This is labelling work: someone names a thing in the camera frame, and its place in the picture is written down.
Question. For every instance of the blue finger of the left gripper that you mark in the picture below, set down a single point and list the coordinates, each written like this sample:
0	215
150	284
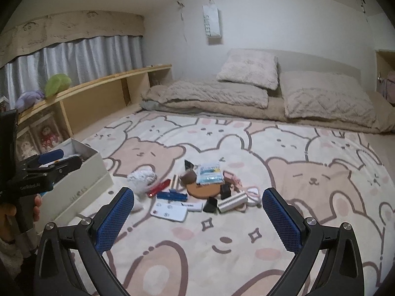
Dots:
50	156
65	166

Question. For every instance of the round cork coaster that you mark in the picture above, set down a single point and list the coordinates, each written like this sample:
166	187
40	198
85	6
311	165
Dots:
198	193

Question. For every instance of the person left hand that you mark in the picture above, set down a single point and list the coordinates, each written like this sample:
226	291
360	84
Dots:
14	221

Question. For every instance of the black plastic cap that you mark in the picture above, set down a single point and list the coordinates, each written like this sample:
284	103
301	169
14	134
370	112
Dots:
210	205

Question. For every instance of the black lighter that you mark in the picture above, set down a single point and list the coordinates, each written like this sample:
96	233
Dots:
193	207

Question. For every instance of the blue metallic box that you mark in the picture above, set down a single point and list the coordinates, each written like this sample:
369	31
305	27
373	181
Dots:
172	196

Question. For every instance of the brown tape roll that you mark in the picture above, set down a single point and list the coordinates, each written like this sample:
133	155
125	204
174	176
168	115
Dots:
188	177

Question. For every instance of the cartoon animal bed sheet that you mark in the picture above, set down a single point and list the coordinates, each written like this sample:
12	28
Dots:
199	228

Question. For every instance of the grey curtain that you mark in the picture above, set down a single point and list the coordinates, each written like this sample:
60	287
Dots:
84	45

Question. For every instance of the red doll in case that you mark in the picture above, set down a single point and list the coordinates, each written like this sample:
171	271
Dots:
47	135

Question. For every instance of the beige folded blanket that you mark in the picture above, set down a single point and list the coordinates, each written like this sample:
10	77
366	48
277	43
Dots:
241	101

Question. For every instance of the white doll in case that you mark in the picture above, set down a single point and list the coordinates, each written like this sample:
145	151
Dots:
26	147

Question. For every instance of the green plush toy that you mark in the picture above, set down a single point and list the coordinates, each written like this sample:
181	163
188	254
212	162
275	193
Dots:
56	84

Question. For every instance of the beige pillow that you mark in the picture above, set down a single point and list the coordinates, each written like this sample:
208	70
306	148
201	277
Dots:
253	67
326	96

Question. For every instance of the black square cup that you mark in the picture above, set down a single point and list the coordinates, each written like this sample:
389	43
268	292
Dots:
225	191

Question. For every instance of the white remote control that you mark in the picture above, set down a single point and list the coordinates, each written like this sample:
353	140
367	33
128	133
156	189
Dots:
170	212

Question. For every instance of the white shoe box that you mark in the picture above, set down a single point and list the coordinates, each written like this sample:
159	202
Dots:
72	194

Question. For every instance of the white plastic bag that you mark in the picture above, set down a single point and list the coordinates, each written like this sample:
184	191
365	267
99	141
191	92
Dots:
140	182

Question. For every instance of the beige striped small box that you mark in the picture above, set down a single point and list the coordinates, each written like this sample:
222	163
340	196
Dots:
175	185

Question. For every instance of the pink clip holder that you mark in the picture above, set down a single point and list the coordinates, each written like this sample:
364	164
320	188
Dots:
236	187

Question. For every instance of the white striped box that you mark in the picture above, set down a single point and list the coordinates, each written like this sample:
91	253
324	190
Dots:
232	202

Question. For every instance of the white round case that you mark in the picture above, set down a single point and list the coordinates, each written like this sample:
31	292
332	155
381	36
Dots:
253	197

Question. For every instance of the beige right pillow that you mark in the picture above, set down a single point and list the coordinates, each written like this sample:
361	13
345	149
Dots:
326	96

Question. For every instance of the red metallic lighter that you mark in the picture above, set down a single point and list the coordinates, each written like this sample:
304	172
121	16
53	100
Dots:
158	188

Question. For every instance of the purple plush toy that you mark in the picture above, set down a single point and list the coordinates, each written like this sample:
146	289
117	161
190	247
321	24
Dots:
28	99

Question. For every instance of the hanging wall sign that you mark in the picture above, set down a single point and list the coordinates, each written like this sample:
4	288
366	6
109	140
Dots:
212	23

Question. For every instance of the wooden shelf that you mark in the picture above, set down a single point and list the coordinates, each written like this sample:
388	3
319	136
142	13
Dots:
80	110

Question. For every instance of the beige left pillow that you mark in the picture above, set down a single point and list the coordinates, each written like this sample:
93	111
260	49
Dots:
253	67

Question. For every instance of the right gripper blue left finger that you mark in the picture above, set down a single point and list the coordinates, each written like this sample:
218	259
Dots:
56	272

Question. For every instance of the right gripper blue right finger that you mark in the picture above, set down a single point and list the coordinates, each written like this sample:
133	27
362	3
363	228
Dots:
341	272

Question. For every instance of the blue white sachet packet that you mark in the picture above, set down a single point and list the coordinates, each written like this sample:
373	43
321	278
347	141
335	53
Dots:
209	174

